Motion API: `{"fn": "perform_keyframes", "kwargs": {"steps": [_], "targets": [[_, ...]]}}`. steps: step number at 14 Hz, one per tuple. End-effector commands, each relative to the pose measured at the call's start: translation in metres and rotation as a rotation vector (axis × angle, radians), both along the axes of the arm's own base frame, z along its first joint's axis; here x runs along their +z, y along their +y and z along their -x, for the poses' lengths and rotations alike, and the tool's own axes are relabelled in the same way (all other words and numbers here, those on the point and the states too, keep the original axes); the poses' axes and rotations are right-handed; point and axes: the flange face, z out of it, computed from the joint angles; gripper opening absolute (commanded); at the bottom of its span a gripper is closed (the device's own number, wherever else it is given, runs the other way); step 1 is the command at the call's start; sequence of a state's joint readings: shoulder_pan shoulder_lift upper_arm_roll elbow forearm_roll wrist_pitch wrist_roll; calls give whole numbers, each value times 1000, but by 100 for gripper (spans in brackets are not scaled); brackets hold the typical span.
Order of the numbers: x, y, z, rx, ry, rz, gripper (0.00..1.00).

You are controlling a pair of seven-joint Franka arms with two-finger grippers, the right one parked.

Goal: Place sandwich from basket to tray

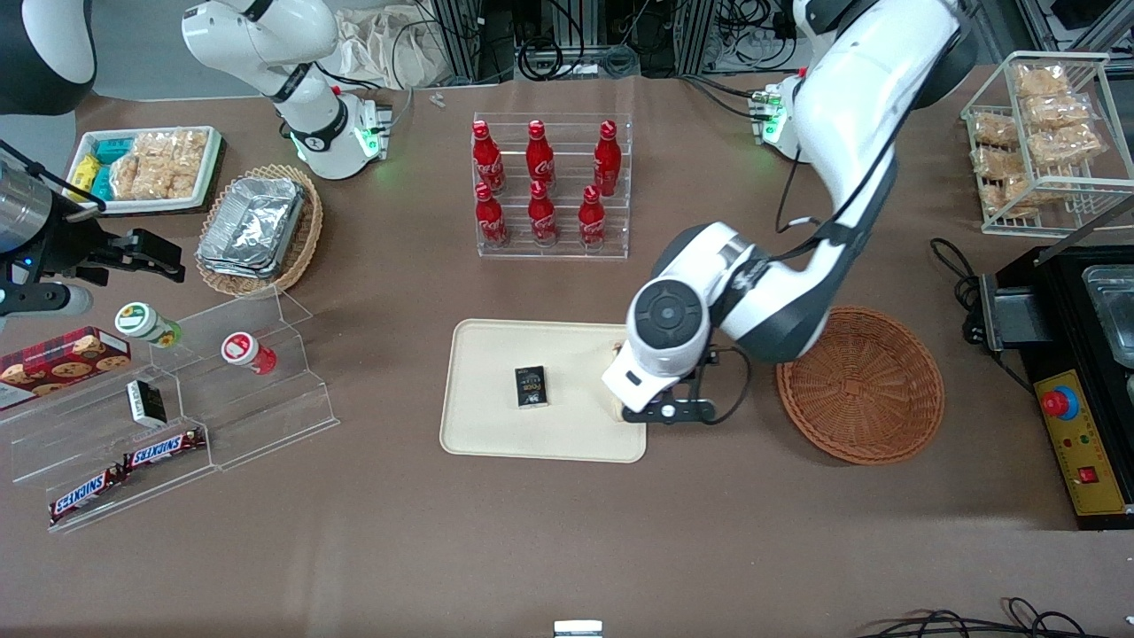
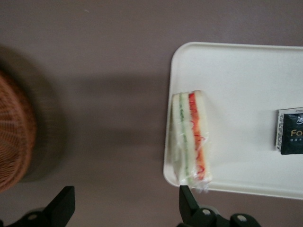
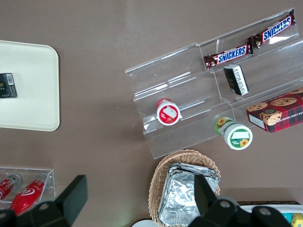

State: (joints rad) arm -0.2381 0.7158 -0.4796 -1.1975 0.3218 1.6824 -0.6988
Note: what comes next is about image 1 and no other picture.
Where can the small black card box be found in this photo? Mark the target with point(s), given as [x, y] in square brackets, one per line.
[532, 387]

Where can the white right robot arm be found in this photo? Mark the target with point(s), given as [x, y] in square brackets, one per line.
[266, 35]

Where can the Snickers chocolate bar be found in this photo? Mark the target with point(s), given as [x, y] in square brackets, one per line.
[164, 449]
[84, 494]

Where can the red cola bottle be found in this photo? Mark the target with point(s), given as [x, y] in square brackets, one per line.
[488, 159]
[542, 220]
[539, 158]
[592, 221]
[608, 159]
[491, 221]

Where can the red cookie box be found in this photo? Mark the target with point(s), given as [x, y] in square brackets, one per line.
[62, 363]

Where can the clear acrylic step shelf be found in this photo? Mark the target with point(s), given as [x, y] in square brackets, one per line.
[266, 416]

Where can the cream plastic serving tray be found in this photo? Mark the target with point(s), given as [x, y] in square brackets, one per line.
[496, 354]

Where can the black tabletop appliance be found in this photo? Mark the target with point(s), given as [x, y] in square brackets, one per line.
[1063, 310]

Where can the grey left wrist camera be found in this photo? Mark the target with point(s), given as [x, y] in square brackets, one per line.
[669, 412]

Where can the green lidded drink bottle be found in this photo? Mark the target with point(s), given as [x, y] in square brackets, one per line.
[142, 321]

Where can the small black and white box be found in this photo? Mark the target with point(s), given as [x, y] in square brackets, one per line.
[146, 403]

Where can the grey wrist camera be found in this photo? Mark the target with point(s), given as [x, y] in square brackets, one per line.
[49, 299]
[669, 412]

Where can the clear bag of fried snacks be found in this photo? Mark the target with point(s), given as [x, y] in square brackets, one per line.
[999, 164]
[1014, 197]
[1067, 146]
[1041, 81]
[1059, 113]
[994, 131]

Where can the beige cloth bag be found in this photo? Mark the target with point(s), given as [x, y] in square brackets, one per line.
[381, 49]

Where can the black power adapter box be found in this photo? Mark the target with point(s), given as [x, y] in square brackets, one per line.
[1014, 323]

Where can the stacked aluminium foil trays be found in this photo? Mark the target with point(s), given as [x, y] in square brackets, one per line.
[252, 226]

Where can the brown round wicker basket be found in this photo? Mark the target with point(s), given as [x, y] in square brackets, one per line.
[868, 399]

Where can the white rectangular snack tray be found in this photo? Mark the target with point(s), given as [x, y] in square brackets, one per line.
[208, 190]

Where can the yellow emergency stop control box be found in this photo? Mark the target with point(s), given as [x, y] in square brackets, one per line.
[1094, 461]

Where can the red drink bottle white lid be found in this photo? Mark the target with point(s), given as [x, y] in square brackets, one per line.
[244, 350]

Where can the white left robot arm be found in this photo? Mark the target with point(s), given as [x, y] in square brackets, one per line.
[850, 106]

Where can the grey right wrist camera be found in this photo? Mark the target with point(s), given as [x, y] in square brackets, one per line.
[49, 299]

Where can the steel pan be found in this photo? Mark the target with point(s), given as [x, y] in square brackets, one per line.
[1112, 310]

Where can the tan oval wicker basket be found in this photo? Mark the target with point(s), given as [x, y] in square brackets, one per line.
[306, 239]

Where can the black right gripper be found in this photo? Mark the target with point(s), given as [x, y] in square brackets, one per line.
[78, 250]

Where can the teal snack packet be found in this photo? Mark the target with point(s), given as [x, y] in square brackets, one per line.
[100, 183]
[113, 149]

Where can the black aluminium frame rack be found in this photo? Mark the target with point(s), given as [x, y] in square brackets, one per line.
[496, 35]

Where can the clear bag of rice crackers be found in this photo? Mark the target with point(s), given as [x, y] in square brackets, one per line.
[173, 151]
[146, 182]

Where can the yellow snack packet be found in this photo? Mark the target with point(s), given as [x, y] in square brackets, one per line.
[84, 173]

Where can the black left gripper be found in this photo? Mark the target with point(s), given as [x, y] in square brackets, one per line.
[710, 357]

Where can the clear acrylic bottle rack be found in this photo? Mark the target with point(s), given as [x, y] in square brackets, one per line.
[567, 252]

